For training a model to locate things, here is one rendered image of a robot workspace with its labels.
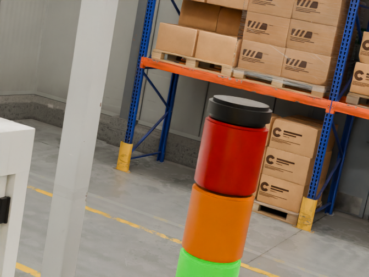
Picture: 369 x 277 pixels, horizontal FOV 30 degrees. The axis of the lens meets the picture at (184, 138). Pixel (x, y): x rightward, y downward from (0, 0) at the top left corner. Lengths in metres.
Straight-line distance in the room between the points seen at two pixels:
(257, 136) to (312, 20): 7.93
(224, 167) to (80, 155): 2.64
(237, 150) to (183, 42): 8.66
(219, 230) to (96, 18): 2.57
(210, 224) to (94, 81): 2.58
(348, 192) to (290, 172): 1.38
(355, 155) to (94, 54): 6.95
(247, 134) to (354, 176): 9.20
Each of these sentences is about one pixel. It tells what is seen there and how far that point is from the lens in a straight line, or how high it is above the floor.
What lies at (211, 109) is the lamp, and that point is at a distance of 0.52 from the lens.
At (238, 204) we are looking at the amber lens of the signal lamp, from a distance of 0.53.
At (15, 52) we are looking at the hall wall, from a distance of 11.81.
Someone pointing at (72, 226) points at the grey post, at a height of 1.32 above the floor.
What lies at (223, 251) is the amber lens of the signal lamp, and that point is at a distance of 0.54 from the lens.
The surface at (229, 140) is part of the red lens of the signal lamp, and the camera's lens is 0.51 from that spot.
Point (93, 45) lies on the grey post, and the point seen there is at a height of 2.15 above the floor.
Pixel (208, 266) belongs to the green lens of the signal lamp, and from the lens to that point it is 0.54.
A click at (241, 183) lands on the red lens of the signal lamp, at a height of 2.28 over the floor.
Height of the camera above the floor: 2.41
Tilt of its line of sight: 11 degrees down
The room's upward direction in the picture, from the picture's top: 10 degrees clockwise
